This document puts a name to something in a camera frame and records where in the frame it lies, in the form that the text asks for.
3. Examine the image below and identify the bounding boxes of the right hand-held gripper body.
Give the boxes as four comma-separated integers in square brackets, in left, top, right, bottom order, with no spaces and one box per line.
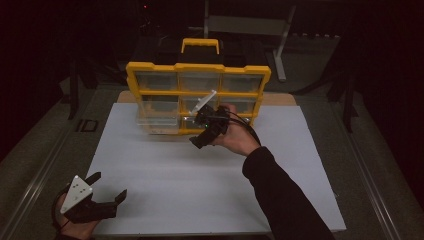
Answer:
[188,89,232,140]

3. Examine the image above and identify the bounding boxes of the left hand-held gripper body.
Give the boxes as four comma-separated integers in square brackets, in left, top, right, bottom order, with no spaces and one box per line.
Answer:
[59,174,119,225]

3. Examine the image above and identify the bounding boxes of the yellow drawer organizer rack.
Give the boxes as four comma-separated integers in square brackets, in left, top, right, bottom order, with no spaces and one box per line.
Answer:
[125,61,272,137]

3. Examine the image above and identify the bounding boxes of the clear plastic drawer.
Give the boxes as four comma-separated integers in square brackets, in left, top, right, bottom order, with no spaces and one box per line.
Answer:
[136,100,180,135]

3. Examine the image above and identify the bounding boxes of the person's right hand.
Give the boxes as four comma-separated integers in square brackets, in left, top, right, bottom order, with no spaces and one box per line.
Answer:
[211,102,262,158]

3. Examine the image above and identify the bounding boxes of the person's left hand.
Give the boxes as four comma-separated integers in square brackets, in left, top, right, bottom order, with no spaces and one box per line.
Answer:
[54,193,101,240]

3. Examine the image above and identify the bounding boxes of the group of clear rack drawers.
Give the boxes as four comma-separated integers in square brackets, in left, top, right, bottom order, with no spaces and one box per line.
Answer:
[134,70,265,131]

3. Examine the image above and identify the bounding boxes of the white table mat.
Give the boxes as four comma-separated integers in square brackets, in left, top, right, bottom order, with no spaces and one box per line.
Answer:
[84,102,348,235]

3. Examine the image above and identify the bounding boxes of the black stand leg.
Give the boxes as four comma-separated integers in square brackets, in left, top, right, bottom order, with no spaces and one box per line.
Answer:
[341,74,359,134]
[67,58,82,121]

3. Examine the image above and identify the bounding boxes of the grey metal stand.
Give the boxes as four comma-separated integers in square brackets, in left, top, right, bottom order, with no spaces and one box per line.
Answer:
[188,0,298,83]

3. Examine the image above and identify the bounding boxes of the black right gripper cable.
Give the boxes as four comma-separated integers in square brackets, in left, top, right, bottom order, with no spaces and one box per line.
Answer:
[226,110,263,147]

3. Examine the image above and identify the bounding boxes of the aluminium frame rail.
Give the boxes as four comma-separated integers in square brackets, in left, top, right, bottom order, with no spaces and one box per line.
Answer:
[333,99,401,240]
[0,131,73,236]

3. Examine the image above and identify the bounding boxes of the black toolbox with yellow handle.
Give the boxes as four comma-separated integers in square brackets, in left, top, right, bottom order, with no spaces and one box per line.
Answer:
[156,37,249,66]

